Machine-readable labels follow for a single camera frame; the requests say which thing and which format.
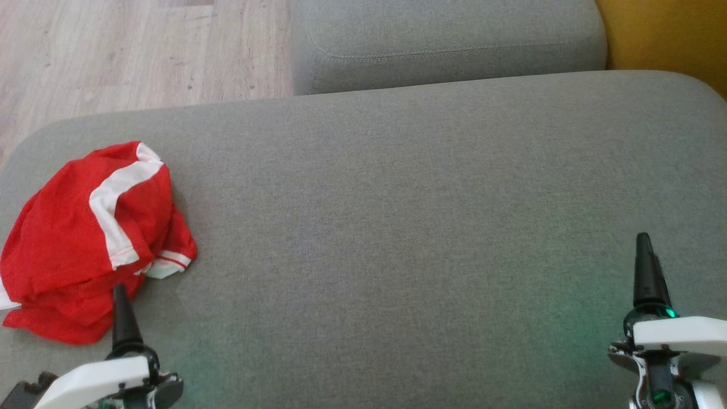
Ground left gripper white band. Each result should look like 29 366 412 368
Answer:
35 284 161 409

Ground large grey sofa seat cushion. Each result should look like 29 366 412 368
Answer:
0 70 727 409

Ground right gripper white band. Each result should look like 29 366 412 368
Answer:
624 232 727 357

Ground large yellow sofa back cushion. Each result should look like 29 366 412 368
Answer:
595 0 727 100

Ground red shorts with white stripe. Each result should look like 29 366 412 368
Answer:
0 141 174 302

